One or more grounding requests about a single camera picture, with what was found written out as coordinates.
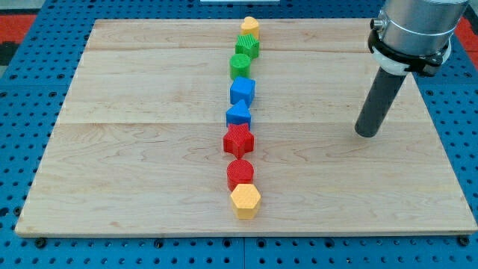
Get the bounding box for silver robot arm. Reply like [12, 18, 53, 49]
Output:
[370, 0, 468, 56]

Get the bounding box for blue cube block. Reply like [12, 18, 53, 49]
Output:
[229, 76, 256, 108]

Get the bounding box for wooden board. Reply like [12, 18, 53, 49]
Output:
[15, 19, 477, 238]

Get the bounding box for red star block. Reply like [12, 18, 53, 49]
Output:
[223, 123, 255, 159]

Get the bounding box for blue triangle block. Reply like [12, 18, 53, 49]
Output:
[226, 99, 252, 129]

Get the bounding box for red cylinder block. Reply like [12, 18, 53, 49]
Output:
[226, 159, 255, 191]

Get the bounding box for yellow hexagon block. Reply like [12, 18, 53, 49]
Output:
[230, 184, 261, 220]

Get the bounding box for green cylinder block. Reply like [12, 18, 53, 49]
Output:
[229, 54, 252, 80]

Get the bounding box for green star block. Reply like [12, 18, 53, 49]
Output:
[235, 34, 260, 59]

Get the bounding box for yellow heart block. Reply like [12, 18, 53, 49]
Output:
[240, 16, 260, 40]

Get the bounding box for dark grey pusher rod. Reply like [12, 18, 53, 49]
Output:
[355, 67, 406, 137]

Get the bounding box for white and black tool flange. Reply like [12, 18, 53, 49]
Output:
[367, 30, 452, 77]

